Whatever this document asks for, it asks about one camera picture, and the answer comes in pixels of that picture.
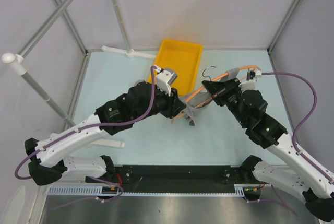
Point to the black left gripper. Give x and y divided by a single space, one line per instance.
174 105

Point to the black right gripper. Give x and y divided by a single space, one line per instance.
231 84

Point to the orange wire hanger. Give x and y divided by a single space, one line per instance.
241 76

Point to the grey tank top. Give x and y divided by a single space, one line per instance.
200 99

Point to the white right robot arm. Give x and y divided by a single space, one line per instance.
310 182

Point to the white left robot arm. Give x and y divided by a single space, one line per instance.
51 160

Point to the yellow plastic tray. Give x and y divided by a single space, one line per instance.
183 58

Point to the white clothes rack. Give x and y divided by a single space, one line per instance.
56 60

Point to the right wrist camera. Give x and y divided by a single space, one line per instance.
251 80

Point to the white slotted cable duct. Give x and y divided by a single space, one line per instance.
97 190

